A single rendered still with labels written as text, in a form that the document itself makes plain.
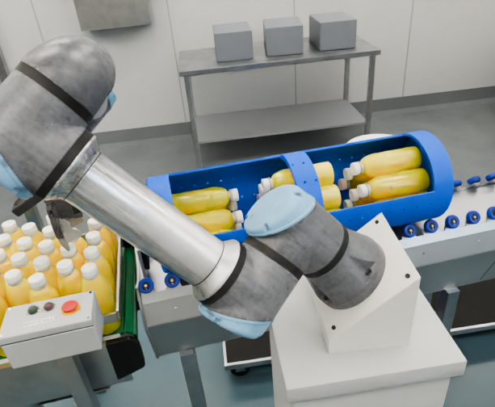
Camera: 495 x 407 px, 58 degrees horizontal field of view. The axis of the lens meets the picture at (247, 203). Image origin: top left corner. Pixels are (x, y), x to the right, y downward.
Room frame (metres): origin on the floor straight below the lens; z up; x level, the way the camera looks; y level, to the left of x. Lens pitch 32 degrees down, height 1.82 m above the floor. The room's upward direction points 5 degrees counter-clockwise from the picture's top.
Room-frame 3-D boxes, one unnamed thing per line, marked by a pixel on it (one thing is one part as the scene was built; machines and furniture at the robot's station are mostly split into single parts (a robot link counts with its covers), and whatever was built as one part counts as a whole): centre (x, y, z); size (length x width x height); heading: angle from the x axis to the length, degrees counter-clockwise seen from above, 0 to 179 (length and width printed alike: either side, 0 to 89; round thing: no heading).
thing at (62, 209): (1.00, 0.47, 1.27); 0.09 x 0.08 x 0.12; 100
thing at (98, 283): (0.89, 0.42, 1.00); 0.07 x 0.07 x 0.19
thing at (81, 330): (0.75, 0.48, 1.05); 0.20 x 0.10 x 0.10; 100
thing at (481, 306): (1.63, -0.56, 0.08); 1.50 x 0.52 x 0.15; 94
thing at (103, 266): (0.96, 0.43, 1.00); 0.07 x 0.07 x 0.19
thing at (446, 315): (1.19, -0.72, 0.31); 0.06 x 0.06 x 0.63; 10
